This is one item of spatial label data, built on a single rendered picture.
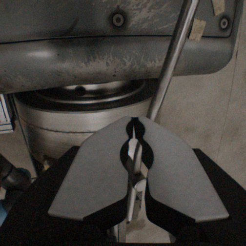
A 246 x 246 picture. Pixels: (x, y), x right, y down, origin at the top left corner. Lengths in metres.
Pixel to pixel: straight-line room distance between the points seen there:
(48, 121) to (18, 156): 1.62
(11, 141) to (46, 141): 1.50
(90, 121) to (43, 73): 0.10
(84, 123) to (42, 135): 0.08
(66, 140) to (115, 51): 0.16
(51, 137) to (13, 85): 0.11
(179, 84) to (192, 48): 1.62
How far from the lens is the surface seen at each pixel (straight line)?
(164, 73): 0.18
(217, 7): 0.30
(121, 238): 1.43
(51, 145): 0.33
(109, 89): 0.32
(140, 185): 0.26
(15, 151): 1.87
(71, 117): 0.28
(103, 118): 0.28
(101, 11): 0.23
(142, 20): 0.24
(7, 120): 1.45
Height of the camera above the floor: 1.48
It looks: 55 degrees down
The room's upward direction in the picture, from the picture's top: 148 degrees clockwise
